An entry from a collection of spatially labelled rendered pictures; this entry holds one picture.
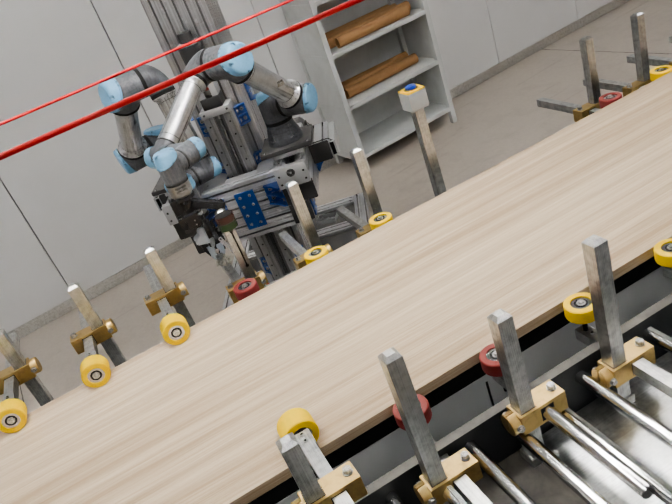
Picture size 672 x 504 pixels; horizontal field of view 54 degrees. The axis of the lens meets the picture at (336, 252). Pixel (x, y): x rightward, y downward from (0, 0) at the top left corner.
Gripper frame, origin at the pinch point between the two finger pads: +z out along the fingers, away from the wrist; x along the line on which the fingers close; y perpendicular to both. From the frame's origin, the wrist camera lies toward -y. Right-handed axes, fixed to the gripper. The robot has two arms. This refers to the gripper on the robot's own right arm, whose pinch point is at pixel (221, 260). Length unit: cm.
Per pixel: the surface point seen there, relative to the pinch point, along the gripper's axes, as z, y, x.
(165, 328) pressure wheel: -14, -56, 27
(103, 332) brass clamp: -12, -35, 45
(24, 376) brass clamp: -11, -34, 71
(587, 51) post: -23, -34, -152
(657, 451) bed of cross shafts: 12, -156, -50
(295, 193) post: -25, -34, -29
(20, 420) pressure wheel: -10, -55, 73
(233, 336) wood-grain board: -7, -66, 12
